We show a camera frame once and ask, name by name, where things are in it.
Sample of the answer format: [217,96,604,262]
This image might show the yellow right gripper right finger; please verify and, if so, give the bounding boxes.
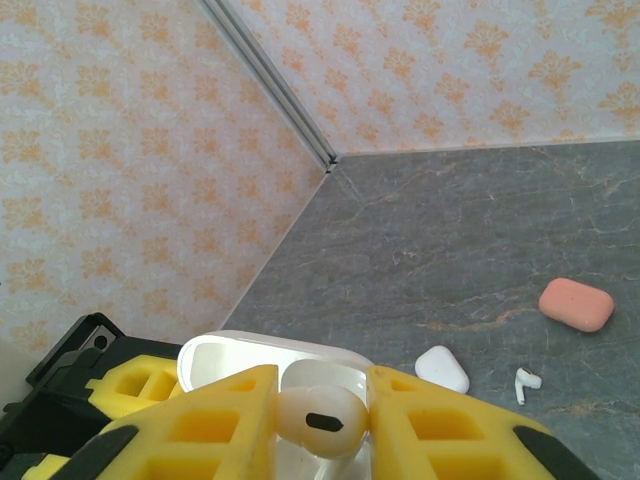
[366,364,602,480]

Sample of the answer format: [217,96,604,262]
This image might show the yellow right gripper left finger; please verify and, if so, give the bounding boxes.
[64,363,279,480]

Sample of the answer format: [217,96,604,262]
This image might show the white earbud charging case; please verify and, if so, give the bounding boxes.
[176,329,377,480]
[414,345,471,394]

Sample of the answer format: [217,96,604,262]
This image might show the white wireless earbud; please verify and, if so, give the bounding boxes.
[514,366,543,406]
[274,383,372,459]

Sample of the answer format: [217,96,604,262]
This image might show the pink earbud charging case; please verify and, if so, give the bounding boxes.
[538,277,616,334]

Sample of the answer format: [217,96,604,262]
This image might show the aluminium corner post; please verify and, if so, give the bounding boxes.
[197,0,342,175]

